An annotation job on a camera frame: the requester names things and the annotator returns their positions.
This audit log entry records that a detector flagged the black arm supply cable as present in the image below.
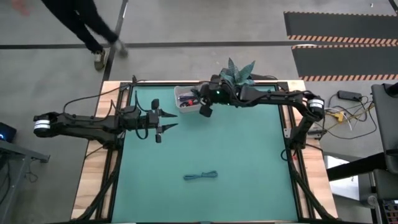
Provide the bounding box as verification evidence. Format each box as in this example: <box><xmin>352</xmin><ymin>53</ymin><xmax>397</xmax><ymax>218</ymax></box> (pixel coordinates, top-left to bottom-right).
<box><xmin>63</xmin><ymin>79</ymin><xmax>137</xmax><ymax>113</ymax></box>

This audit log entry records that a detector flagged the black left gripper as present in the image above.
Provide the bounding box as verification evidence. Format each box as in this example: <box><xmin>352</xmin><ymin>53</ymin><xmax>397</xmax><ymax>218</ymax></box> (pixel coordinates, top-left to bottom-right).
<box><xmin>145</xmin><ymin>98</ymin><xmax>180</xmax><ymax>144</ymax></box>

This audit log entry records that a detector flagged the white sheet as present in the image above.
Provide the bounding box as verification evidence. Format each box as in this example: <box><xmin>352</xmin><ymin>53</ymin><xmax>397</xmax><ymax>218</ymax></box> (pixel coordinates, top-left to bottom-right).
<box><xmin>324</xmin><ymin>154</ymin><xmax>361</xmax><ymax>200</ymax></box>

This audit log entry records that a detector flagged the grey metal desk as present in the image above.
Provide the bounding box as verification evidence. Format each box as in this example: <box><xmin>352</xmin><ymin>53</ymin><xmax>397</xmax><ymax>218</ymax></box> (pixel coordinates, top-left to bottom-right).
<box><xmin>0</xmin><ymin>139</ymin><xmax>50</xmax><ymax>224</ymax></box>

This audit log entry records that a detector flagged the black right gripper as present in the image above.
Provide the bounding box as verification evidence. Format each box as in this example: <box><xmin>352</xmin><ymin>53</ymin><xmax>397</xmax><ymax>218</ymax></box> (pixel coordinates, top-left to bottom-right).
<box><xmin>190</xmin><ymin>82</ymin><xmax>218</xmax><ymax>118</ymax></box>

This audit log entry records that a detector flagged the black hazard stripe floor mat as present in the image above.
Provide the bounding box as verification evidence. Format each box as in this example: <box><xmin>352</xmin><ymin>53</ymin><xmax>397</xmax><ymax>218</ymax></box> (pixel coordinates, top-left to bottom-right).
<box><xmin>291</xmin><ymin>44</ymin><xmax>398</xmax><ymax>82</ymax></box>
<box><xmin>283</xmin><ymin>11</ymin><xmax>398</xmax><ymax>45</ymax></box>

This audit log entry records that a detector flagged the black aluminium table frame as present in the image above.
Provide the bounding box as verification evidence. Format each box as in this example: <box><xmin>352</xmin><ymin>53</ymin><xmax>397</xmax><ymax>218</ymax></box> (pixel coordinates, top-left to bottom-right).
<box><xmin>73</xmin><ymin>79</ymin><xmax>338</xmax><ymax>224</ymax></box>

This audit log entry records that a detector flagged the black power adapter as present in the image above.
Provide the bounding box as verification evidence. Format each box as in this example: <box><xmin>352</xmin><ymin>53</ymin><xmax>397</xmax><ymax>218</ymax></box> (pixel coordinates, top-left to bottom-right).
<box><xmin>336</xmin><ymin>90</ymin><xmax>363</xmax><ymax>102</ymax></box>

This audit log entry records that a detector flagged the black chair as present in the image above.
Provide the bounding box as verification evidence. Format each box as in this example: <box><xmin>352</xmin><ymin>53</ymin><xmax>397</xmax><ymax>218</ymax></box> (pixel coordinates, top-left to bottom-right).
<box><xmin>371</xmin><ymin>81</ymin><xmax>398</xmax><ymax>175</ymax></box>

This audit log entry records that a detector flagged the dark electronic device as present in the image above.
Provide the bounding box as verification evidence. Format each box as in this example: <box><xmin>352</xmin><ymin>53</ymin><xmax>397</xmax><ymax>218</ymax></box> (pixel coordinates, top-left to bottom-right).
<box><xmin>0</xmin><ymin>121</ymin><xmax>17</xmax><ymax>144</ymax></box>

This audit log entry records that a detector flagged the green snake plant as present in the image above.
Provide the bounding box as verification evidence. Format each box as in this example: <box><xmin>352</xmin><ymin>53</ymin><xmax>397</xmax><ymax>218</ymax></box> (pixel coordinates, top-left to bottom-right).
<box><xmin>218</xmin><ymin>57</ymin><xmax>257</xmax><ymax>87</ymax></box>

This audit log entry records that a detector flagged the white plastic bin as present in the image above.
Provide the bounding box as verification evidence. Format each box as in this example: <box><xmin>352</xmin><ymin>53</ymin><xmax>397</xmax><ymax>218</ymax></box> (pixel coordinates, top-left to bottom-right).
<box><xmin>174</xmin><ymin>85</ymin><xmax>203</xmax><ymax>114</ymax></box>

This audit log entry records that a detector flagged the green table mat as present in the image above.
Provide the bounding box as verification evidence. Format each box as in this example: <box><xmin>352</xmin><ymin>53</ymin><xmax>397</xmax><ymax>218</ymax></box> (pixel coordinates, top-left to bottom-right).
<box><xmin>111</xmin><ymin>85</ymin><xmax>300</xmax><ymax>223</ymax></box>

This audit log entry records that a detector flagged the person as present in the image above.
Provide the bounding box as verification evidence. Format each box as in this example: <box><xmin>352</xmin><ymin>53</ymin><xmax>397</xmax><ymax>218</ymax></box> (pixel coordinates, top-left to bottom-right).
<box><xmin>40</xmin><ymin>0</ymin><xmax>129</xmax><ymax>72</ymax></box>

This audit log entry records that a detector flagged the blue white braided cable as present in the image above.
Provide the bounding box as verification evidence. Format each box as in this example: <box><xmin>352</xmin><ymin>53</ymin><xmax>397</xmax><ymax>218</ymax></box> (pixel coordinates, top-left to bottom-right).
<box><xmin>183</xmin><ymin>170</ymin><xmax>219</xmax><ymax>182</ymax></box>

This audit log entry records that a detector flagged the black cable with red tie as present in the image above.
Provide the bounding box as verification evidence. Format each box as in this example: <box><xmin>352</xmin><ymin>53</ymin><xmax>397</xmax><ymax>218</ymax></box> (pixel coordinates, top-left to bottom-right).
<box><xmin>179</xmin><ymin>99</ymin><xmax>200</xmax><ymax>109</ymax></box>

